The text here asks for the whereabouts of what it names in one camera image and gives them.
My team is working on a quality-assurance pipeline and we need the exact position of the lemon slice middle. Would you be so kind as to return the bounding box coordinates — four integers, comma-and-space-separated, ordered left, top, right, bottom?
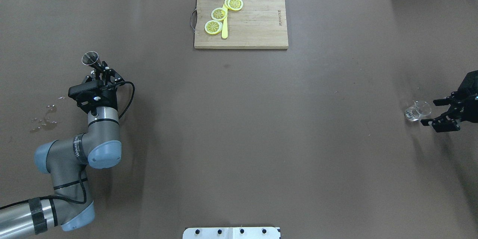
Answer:
211, 7, 228, 21

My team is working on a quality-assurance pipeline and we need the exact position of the steel jigger measuring cup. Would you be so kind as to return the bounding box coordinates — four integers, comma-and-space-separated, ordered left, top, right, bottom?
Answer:
81, 51, 100, 67

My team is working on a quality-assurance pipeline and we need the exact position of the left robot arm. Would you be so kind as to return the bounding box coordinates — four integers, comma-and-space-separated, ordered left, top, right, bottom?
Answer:
1, 62, 125, 239

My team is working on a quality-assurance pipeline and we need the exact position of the spilled liquid puddle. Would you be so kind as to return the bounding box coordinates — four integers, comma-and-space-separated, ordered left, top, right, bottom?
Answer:
28, 96, 66, 134

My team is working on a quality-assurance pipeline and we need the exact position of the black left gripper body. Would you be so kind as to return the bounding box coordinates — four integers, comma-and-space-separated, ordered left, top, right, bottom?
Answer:
77, 75, 118, 114

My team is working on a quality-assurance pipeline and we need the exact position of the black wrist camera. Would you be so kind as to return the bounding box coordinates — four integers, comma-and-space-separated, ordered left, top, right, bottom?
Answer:
67, 80, 105, 100

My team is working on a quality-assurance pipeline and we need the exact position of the yellow plastic knife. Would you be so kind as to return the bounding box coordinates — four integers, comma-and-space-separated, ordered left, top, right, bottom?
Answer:
221, 4, 229, 40

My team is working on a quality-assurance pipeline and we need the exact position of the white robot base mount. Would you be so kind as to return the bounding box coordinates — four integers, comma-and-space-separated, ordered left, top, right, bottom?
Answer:
182, 226, 282, 239

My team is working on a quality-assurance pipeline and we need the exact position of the clear glass shaker cup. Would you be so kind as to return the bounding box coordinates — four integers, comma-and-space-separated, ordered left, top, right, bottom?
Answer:
404, 100, 431, 122

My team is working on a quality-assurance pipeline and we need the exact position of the wooden cutting board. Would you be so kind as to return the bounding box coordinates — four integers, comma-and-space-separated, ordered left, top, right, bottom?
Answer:
193, 0, 289, 50

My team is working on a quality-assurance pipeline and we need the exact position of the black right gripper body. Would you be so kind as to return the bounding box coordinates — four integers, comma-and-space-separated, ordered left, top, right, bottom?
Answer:
450, 70, 478, 123

